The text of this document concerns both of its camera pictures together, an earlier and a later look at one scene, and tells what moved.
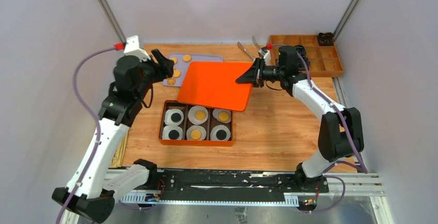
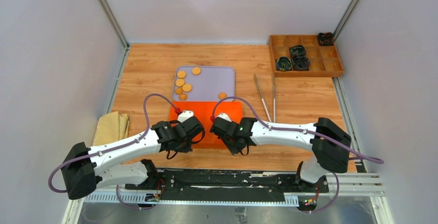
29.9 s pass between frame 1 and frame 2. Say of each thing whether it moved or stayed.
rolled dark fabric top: stayed
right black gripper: moved
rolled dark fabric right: stayed
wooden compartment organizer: stayed
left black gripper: moved
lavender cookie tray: moved
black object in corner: stayed
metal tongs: moved
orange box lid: moved
